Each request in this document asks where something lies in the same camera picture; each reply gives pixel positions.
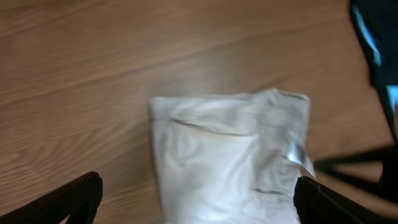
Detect light blue garment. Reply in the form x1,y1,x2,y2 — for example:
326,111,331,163
353,6,398,113

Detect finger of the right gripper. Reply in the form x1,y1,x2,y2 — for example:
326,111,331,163
314,146,397,202

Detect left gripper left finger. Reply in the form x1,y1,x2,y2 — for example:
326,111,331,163
1,172,103,224

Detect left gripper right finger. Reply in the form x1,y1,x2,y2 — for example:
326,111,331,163
294,176,397,224

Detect beige khaki shorts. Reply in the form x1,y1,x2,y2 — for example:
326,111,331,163
150,88,314,224

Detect black garment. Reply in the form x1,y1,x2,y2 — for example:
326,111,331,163
349,0,397,141

